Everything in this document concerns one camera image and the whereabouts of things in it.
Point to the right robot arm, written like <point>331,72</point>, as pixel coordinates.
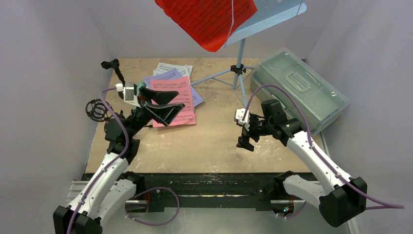
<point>335,195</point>

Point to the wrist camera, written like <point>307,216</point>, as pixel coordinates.
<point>128,92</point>
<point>242,117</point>

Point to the teal toy microphone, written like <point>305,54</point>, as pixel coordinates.
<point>138,87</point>

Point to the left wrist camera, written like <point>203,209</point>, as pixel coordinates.
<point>128,92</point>

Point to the black round-base mic stand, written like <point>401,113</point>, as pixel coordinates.
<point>115,65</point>

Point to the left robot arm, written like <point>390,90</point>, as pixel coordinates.
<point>112,185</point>

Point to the red paper sheet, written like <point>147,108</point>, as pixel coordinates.
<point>209,23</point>

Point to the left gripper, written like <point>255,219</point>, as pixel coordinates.
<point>163,113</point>

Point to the pink sheet music page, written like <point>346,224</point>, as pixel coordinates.
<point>182,86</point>

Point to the translucent green storage box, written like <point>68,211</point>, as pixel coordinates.
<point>304,94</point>

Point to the black tripod mic stand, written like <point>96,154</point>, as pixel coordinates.
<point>96,109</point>

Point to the white sheet music page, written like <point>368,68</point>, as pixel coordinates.
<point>184,70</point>

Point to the lavender sheet music page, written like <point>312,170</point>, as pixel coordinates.
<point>174,74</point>

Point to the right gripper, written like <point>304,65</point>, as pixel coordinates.
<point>246,133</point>

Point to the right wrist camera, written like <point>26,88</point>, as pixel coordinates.
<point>242,117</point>

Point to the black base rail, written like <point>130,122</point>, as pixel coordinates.
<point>256,191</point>

